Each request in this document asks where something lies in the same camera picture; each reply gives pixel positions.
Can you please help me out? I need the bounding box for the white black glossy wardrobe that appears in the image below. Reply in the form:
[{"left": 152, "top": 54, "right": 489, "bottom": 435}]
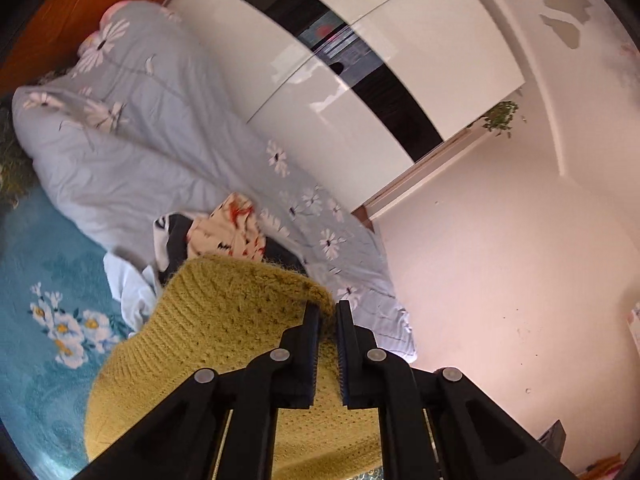
[{"left": 170, "top": 0, "right": 524, "bottom": 210}]

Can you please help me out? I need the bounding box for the orange wooden headboard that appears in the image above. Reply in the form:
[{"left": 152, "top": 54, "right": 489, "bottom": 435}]
[{"left": 1, "top": 0, "right": 165, "bottom": 96}]

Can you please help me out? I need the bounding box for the grey floral duvet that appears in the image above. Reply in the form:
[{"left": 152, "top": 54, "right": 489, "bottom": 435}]
[{"left": 12, "top": 0, "right": 418, "bottom": 361}]

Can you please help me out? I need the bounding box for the black white garment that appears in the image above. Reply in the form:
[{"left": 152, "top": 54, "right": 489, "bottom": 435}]
[{"left": 152, "top": 212, "right": 307, "bottom": 285}]

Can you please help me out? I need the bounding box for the green hanging plant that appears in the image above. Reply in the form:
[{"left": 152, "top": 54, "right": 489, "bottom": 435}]
[{"left": 482, "top": 100, "right": 518, "bottom": 138}]

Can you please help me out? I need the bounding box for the cream red floral garment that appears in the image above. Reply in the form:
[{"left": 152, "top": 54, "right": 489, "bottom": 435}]
[{"left": 186, "top": 193, "right": 266, "bottom": 261}]

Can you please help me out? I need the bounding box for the teal floral bed blanket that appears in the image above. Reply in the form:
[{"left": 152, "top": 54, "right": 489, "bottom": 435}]
[{"left": 1, "top": 99, "right": 129, "bottom": 479}]

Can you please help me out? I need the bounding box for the light blue crumpled shirt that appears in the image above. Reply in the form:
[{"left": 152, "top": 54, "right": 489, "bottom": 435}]
[{"left": 103, "top": 252, "right": 163, "bottom": 334}]

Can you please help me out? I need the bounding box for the mustard yellow knit sweater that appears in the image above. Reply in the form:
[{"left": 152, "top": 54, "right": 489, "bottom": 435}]
[{"left": 85, "top": 257, "right": 382, "bottom": 479}]

